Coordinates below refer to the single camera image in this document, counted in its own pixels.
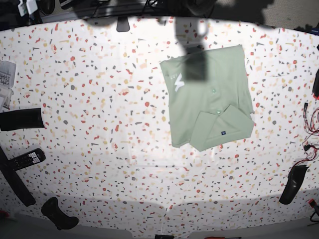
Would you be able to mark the grey monitor stand foot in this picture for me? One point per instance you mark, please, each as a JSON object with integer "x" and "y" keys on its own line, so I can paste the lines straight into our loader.
{"x": 122, "y": 24}

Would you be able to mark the long black bar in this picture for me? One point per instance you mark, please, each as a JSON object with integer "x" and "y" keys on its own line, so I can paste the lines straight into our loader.
{"x": 15, "y": 182}

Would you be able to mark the black game controller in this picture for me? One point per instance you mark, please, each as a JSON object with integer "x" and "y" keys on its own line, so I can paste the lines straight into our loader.
{"x": 51, "y": 210}

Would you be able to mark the small red clip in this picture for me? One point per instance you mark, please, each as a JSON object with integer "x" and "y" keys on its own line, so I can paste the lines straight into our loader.
{"x": 312, "y": 203}

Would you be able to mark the black cylinder roll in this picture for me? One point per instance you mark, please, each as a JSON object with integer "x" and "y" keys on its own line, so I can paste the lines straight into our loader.
{"x": 21, "y": 119}

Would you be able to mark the light green T-shirt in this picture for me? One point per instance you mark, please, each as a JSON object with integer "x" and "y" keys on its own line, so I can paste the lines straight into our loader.
{"x": 208, "y": 98}

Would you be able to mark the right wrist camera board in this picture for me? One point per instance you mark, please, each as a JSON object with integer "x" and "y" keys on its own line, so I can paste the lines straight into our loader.
{"x": 27, "y": 7}

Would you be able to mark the black curved handle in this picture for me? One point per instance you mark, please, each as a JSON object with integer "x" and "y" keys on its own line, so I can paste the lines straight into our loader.
{"x": 295, "y": 179}

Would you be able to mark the black TV remote control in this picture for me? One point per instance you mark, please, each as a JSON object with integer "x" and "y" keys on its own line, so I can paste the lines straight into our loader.
{"x": 26, "y": 160}

